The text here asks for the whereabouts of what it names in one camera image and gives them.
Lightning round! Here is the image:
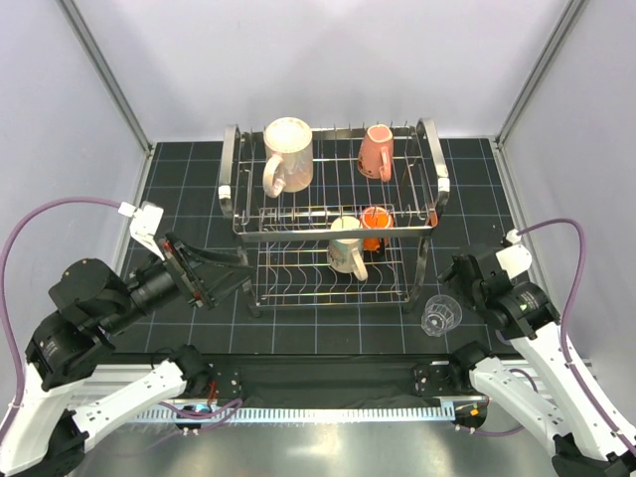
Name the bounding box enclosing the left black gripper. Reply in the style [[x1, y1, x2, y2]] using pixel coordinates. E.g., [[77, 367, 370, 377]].
[[102, 229, 258, 333]]

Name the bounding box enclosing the clear faceted glass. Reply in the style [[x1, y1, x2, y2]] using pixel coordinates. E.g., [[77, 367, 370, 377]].
[[421, 294, 463, 337]]

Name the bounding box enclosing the orange mug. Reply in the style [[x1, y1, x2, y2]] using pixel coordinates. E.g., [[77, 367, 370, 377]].
[[359, 206, 394, 255]]

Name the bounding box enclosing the beige floral mug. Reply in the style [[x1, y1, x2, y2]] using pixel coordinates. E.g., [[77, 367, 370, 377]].
[[327, 216, 369, 281]]

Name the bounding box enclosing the salmon pink patterned cup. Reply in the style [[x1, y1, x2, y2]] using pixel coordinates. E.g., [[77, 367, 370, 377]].
[[358, 124, 394, 182]]

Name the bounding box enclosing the pink mug with purple interior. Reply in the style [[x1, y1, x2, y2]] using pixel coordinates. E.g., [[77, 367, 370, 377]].
[[262, 117, 314, 198]]

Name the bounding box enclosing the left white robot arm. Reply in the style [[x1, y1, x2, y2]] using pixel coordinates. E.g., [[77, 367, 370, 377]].
[[1, 233, 254, 476]]

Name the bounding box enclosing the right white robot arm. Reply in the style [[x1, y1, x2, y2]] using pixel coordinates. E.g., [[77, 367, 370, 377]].
[[438, 244, 635, 476]]

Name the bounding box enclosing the steel two-tier dish rack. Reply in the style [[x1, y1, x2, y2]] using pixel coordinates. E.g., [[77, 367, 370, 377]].
[[219, 118, 450, 316]]

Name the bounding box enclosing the black grid mat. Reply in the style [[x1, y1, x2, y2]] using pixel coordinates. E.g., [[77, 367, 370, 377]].
[[114, 138, 513, 355]]

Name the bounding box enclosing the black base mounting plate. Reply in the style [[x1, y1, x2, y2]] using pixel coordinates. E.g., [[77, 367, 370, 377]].
[[205, 354, 483, 409]]

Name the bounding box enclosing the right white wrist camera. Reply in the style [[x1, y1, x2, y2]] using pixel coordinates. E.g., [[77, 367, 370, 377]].
[[495, 229, 533, 279]]

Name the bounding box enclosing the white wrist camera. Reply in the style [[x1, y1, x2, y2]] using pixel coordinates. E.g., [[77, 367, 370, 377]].
[[495, 229, 533, 279], [118, 201, 164, 260]]

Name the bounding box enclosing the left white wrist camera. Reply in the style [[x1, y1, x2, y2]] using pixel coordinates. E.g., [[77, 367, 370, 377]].
[[118, 201, 164, 260]]

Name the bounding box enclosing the white slotted cable duct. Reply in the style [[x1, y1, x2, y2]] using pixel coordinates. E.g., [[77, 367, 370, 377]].
[[130, 402, 455, 424]]

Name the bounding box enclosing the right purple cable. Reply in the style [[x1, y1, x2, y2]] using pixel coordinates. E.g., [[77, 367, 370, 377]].
[[516, 218, 636, 456]]

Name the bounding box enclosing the purple cable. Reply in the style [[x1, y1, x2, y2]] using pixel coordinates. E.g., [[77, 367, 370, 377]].
[[0, 196, 125, 413], [516, 218, 636, 456]]

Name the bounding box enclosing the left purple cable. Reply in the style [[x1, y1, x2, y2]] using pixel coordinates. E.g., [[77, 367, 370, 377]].
[[0, 196, 125, 413]]

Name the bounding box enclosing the left aluminium frame post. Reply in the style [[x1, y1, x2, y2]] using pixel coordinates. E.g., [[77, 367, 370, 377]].
[[56, 0, 153, 154]]

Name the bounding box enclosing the aluminium frame post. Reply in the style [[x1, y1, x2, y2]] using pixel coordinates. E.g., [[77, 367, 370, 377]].
[[56, 0, 153, 154], [495, 0, 588, 148]]

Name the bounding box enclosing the right aluminium frame post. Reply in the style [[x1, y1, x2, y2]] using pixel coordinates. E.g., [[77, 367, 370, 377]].
[[495, 0, 588, 148]]

